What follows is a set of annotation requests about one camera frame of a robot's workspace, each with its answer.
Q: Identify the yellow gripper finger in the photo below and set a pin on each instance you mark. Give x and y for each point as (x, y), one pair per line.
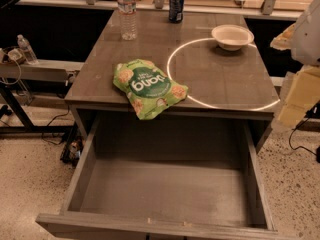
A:
(303, 94)
(283, 40)

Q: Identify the green rice chip bag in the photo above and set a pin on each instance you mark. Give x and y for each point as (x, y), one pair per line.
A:
(149, 90)

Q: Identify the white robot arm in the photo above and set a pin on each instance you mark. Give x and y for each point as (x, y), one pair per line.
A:
(303, 40)

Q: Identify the open grey top drawer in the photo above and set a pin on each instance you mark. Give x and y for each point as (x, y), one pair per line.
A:
(175, 178)

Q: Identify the white paper bowl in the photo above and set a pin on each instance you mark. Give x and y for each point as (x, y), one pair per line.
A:
(232, 37)

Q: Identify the dark blue soda can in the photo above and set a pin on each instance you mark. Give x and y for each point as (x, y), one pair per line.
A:
(176, 10)

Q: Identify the clear plastic water bottle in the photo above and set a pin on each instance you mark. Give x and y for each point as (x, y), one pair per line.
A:
(127, 16)

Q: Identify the grey side bench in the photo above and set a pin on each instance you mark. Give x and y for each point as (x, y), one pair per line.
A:
(45, 70)

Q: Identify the small water bottle on bench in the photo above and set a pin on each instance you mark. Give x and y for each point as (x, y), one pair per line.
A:
(27, 50)

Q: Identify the white device with cables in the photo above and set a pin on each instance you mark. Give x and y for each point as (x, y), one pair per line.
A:
(12, 56)

